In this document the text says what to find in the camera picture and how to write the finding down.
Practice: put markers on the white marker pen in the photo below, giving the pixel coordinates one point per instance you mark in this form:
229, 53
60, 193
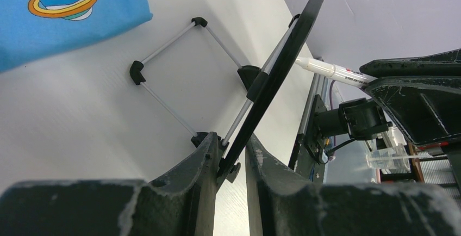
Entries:
335, 72

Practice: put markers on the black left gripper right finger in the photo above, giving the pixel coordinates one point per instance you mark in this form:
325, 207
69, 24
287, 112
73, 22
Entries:
282, 202

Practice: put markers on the blue patterned cloth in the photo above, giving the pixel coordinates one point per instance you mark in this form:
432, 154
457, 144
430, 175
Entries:
35, 29

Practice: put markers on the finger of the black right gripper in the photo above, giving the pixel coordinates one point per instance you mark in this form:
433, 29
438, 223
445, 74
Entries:
441, 64
425, 109

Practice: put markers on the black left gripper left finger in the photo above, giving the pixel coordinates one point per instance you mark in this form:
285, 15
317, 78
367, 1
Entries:
179, 202

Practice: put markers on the black framed whiteboard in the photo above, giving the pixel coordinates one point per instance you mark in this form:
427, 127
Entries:
262, 84

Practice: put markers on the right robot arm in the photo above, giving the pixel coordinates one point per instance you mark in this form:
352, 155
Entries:
363, 119

